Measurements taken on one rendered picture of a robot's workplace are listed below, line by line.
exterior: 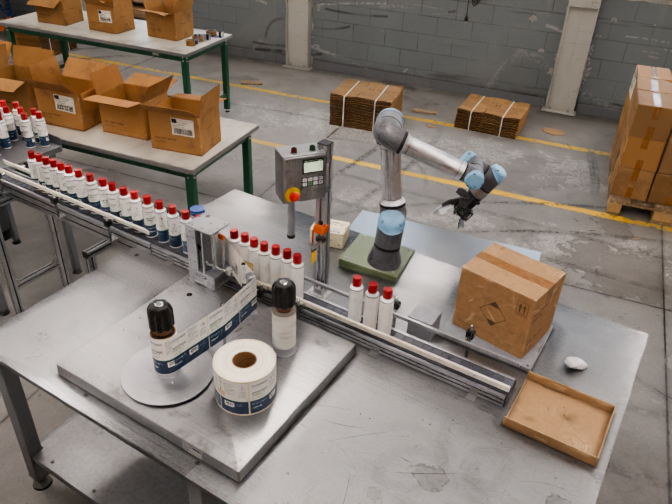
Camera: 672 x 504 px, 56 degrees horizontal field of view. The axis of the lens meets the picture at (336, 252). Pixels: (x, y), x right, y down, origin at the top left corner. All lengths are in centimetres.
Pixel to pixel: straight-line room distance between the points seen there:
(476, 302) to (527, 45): 534
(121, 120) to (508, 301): 281
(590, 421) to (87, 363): 171
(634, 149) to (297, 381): 376
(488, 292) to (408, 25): 567
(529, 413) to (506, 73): 572
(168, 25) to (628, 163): 418
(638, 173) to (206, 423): 413
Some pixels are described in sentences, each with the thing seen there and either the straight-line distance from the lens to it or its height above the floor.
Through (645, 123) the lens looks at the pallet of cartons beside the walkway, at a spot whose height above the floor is 76.
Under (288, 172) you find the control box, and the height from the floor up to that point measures 142.
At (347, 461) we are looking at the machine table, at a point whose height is 83.
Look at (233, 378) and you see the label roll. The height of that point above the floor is 102.
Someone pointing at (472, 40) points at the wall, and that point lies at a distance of 759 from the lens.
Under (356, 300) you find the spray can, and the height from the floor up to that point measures 100.
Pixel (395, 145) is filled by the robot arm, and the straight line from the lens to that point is 253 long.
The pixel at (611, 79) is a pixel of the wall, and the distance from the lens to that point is 753.
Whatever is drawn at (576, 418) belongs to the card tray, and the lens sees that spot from 232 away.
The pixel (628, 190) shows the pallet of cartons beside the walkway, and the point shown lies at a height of 21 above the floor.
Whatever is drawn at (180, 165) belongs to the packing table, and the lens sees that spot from 386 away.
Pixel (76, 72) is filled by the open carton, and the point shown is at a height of 105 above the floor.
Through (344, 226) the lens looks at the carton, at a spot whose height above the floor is 90.
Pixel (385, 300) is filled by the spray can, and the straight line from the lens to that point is 228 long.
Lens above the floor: 242
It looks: 33 degrees down
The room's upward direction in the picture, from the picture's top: 3 degrees clockwise
